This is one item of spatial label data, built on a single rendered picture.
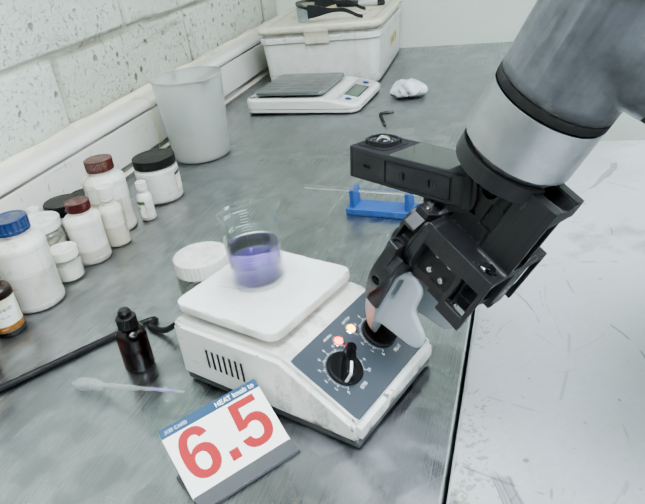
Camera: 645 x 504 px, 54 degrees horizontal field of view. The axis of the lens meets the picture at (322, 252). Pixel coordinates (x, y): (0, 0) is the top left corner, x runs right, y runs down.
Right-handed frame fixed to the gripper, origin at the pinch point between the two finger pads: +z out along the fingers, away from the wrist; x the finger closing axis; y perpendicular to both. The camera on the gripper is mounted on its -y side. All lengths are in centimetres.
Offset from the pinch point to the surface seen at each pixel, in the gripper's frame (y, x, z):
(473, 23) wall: -71, 121, 26
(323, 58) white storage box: -76, 71, 34
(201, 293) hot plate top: -11.8, -9.7, 5.8
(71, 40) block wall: -76, 9, 22
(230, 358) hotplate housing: -4.9, -11.0, 6.3
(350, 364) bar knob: 2.8, -6.1, 0.0
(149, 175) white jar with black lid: -48, 8, 28
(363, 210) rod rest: -19.8, 24.0, 15.1
